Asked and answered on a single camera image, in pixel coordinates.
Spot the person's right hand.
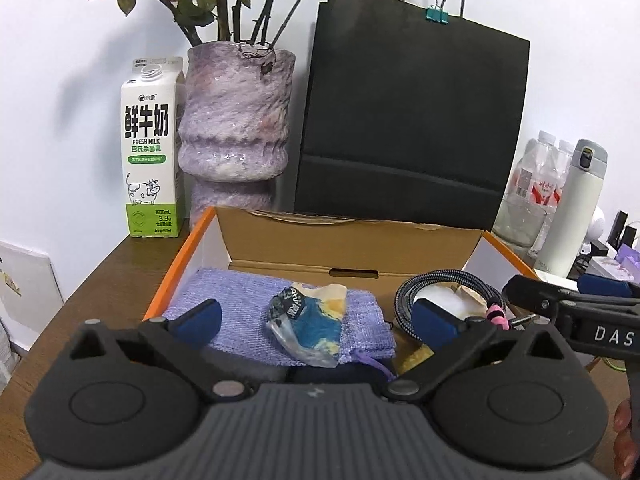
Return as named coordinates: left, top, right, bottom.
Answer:
left=613, top=400, right=639, bottom=479

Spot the white tin box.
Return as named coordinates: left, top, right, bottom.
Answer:
left=586, top=245, right=640, bottom=285

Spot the yellow plush toy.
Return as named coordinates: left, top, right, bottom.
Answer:
left=392, top=328, right=434, bottom=375

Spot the white thermos bottle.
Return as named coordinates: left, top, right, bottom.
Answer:
left=534, top=139, right=608, bottom=278

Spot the white figurine toy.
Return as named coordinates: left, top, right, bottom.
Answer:
left=580, top=207, right=605, bottom=255

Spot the purple knitted pouch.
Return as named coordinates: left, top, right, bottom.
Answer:
left=165, top=268, right=396, bottom=367

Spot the plastic water bottle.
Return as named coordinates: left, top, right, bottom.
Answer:
left=494, top=130, right=558, bottom=249
left=548, top=140, right=574, bottom=209

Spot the orange cardboard box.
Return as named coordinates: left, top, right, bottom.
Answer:
left=142, top=205, right=542, bottom=361

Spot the purple textured vase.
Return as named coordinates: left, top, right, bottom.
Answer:
left=178, top=41, right=295, bottom=226

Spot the black paper bag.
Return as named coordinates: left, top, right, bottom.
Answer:
left=294, top=0, right=529, bottom=230

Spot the fresh milk carton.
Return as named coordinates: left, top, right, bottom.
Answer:
left=119, top=56, right=184, bottom=237

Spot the teal binder clip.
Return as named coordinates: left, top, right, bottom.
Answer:
left=425, top=0, right=449, bottom=25

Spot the black coiled cable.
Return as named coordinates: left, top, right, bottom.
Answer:
left=392, top=268, right=509, bottom=340

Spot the white wall panel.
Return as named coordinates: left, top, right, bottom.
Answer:
left=0, top=242, right=64, bottom=352

